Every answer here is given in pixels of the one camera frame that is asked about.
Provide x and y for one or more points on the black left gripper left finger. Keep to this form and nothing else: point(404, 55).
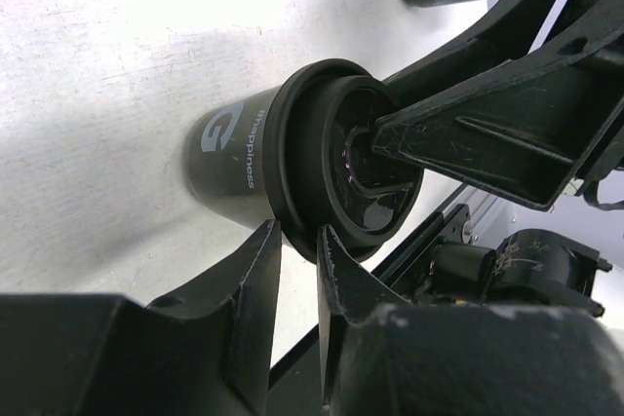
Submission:
point(203, 348)

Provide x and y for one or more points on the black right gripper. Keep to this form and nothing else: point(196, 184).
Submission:
point(506, 32)

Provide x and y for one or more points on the black paper coffee cup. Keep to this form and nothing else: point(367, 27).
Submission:
point(224, 160)

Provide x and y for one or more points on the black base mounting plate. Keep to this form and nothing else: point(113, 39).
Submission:
point(438, 265)

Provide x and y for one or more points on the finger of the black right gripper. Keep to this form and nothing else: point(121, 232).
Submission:
point(525, 129)

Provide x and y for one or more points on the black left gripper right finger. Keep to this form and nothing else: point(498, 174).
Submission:
point(381, 355)

